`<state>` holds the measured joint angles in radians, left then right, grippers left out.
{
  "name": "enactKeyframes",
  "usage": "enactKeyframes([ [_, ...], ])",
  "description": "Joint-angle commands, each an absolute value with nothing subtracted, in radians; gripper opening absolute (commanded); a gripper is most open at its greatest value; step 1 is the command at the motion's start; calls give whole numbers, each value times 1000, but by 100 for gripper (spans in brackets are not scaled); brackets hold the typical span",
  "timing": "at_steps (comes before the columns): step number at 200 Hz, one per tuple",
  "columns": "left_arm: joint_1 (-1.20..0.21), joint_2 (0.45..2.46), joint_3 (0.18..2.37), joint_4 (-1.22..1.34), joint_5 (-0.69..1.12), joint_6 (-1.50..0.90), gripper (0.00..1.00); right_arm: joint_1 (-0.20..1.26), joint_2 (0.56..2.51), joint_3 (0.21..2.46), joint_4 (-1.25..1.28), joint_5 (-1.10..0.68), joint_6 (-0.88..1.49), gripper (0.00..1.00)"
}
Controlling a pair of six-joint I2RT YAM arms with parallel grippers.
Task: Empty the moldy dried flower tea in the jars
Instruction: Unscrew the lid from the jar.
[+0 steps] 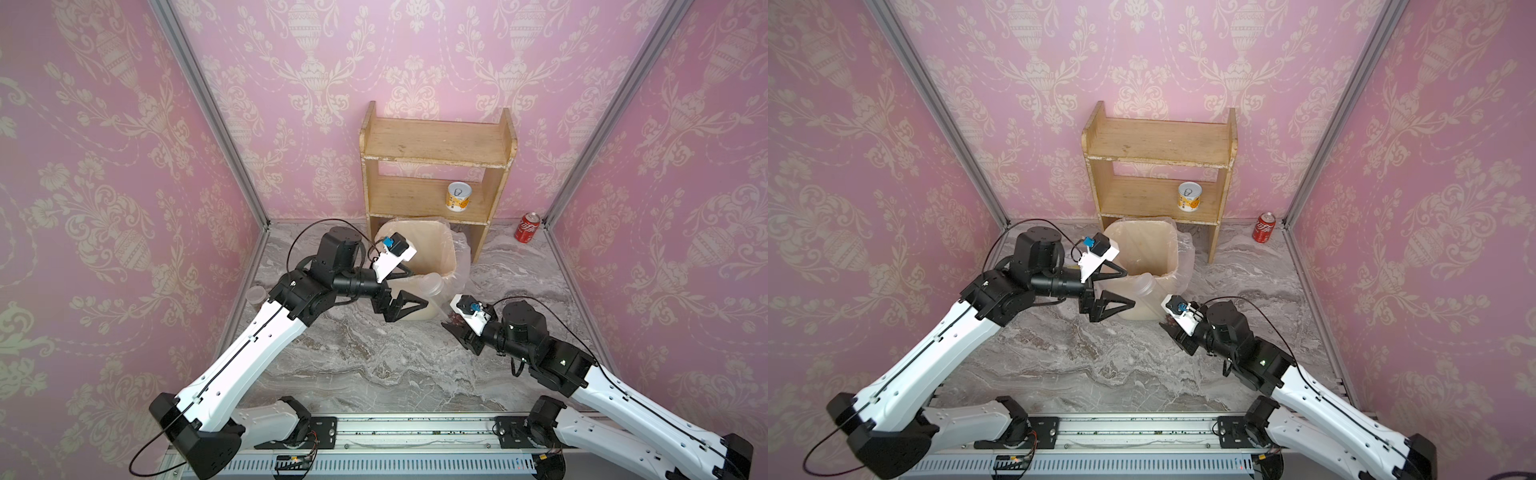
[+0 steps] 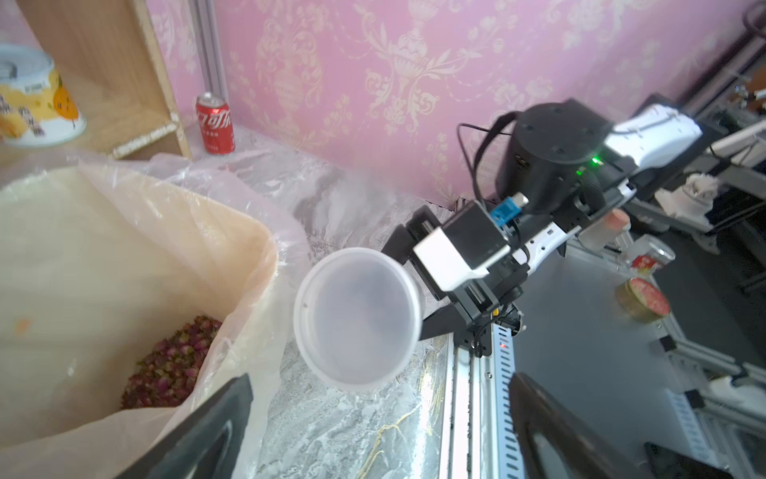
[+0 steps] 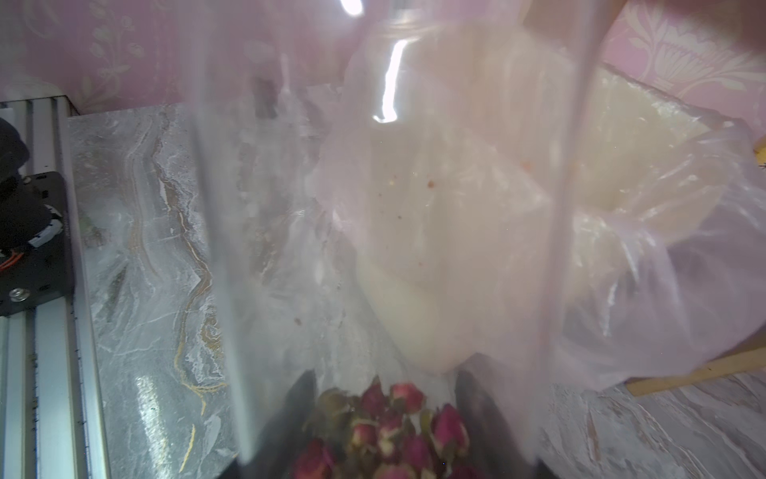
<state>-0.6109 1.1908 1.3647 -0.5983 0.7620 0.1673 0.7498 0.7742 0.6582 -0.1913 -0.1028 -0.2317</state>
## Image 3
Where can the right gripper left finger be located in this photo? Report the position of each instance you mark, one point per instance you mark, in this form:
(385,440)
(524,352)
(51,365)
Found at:
(283,436)

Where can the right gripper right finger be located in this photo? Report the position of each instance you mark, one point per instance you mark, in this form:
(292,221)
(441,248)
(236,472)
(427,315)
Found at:
(493,450)

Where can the clear jar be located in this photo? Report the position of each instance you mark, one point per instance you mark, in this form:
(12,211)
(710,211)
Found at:
(253,70)

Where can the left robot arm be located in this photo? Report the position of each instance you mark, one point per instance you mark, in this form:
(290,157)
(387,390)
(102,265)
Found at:
(36,253)

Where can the wooden two-tier shelf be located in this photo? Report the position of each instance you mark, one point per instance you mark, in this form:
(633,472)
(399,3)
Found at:
(700,368)

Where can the beige trash bin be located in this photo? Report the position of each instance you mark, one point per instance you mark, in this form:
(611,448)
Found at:
(439,171)

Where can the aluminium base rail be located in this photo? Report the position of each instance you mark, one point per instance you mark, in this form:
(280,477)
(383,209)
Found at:
(52,420)

